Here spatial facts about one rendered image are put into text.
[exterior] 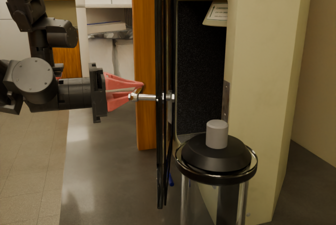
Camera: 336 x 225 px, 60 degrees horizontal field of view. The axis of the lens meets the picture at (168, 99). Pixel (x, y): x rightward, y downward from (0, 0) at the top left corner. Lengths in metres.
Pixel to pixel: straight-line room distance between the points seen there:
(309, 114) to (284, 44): 0.51
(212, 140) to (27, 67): 0.29
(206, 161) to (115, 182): 0.43
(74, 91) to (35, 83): 0.09
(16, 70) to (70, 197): 0.35
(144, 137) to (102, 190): 0.22
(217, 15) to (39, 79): 0.33
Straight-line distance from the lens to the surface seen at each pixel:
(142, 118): 0.85
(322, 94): 0.95
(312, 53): 0.98
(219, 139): 0.38
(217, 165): 0.36
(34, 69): 0.48
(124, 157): 0.86
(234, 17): 0.47
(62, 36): 0.81
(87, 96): 0.53
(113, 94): 0.58
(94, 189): 0.74
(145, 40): 0.80
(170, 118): 0.51
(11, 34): 5.41
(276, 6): 0.50
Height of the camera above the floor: 1.35
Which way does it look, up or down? 18 degrees down
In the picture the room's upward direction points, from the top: straight up
